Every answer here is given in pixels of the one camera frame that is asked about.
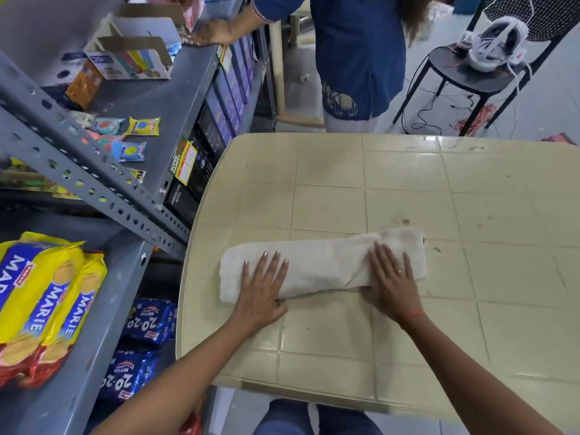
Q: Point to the blue biscuit packet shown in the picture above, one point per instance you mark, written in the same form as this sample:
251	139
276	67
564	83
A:
129	373
152	319

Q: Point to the open white cardboard box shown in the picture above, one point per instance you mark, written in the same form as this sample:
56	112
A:
131	54

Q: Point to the person's left little finger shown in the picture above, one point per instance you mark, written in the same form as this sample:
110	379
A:
246	275

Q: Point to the person's right hand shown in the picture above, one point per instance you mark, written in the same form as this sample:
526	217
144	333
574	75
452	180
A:
393	294

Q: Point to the yellow red shelf label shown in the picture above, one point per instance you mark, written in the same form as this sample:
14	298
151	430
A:
185	163

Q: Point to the yellow sachet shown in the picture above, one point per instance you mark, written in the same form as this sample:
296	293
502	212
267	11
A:
142	126

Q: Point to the person's left hand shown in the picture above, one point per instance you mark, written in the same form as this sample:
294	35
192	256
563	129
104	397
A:
260	298

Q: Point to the blue sachet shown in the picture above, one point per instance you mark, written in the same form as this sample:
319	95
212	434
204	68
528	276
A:
129	151

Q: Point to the person's left middle finger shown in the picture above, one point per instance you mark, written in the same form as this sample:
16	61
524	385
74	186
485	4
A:
274	267

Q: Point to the red packet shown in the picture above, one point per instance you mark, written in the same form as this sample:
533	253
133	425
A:
192	421

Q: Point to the person's right thumb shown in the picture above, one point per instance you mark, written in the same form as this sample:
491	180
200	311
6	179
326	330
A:
368	295

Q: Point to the person's right little finger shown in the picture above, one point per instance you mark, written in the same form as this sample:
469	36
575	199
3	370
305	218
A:
410	268

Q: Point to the grey metal shelf rack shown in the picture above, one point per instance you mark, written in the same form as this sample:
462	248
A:
136	108

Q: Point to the narrow yellow biscuit packet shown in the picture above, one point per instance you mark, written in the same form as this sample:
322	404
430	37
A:
72	308

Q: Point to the small yellow shelf label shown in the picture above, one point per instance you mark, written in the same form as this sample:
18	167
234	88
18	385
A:
225	57

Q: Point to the person's right forearm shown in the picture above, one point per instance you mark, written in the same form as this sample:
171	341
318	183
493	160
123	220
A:
471	380

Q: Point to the pink packet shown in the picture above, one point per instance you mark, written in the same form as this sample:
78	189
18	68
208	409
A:
188	8

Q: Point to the beige plastic chair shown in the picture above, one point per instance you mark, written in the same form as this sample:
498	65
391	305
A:
294	86

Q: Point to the person's blue jeans legs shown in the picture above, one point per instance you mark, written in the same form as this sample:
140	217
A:
312	419

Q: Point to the white headset device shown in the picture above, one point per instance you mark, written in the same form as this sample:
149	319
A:
496	42

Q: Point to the large yellow biscuit packet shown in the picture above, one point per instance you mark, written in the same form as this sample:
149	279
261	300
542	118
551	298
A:
27	294

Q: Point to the yellow green snack packets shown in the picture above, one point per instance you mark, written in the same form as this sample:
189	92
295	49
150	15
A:
31	178

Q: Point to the person's left forearm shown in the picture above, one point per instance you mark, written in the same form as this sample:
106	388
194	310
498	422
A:
181	385

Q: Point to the row of dark boxes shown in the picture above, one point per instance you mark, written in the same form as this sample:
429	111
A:
217	117

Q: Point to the teal sachet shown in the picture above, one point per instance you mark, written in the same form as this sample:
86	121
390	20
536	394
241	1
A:
108	126

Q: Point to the red white striped cloth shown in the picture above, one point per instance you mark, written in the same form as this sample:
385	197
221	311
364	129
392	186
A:
475	120

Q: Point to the person's right middle finger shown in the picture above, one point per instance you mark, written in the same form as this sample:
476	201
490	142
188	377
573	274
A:
384	258

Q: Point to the white towel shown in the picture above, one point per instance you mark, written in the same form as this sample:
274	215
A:
321	265

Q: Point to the orange small box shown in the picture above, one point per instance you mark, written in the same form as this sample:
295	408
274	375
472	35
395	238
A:
84	86

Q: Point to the person's left thumb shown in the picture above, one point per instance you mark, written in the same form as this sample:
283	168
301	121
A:
283	308

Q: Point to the black chair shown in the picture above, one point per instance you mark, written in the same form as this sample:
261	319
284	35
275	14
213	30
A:
480	79

